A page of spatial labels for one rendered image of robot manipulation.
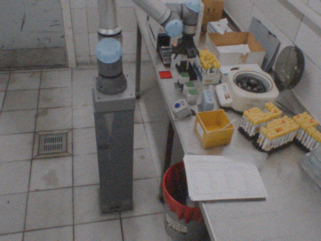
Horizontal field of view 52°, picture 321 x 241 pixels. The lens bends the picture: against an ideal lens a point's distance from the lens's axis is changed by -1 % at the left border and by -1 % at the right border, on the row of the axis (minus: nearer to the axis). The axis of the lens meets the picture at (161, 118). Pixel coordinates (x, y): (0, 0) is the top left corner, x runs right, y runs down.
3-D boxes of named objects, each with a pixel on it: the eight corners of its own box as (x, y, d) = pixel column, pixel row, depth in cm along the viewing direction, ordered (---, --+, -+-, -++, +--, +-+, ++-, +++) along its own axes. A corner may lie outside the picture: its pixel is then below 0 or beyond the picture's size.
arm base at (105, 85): (94, 94, 158) (92, 78, 151) (98, 76, 169) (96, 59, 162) (126, 95, 158) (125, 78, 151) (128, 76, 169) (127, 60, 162)
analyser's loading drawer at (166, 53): (156, 46, 208) (157, 38, 205) (167, 46, 209) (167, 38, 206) (163, 63, 193) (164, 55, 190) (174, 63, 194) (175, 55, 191)
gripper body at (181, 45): (190, 47, 173) (193, 26, 165) (195, 55, 167) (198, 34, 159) (176, 48, 171) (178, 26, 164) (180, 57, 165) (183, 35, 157)
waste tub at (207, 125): (192, 128, 155) (195, 112, 149) (218, 124, 159) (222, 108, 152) (203, 149, 146) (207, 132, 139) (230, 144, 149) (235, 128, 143)
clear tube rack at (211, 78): (191, 65, 198) (192, 54, 193) (207, 64, 200) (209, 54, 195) (201, 85, 183) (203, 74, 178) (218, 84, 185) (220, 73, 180)
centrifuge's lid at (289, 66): (286, 35, 163) (301, 38, 164) (266, 77, 179) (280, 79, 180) (302, 58, 147) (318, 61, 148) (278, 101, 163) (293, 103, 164)
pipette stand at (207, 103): (197, 105, 169) (200, 89, 162) (210, 105, 169) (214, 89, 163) (200, 118, 161) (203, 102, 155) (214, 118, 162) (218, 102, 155)
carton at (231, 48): (202, 53, 209) (206, 31, 199) (244, 51, 215) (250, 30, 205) (215, 76, 191) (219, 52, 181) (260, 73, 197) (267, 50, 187)
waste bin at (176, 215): (153, 203, 226) (156, 159, 196) (204, 196, 233) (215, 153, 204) (164, 256, 198) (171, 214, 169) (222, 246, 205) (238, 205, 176)
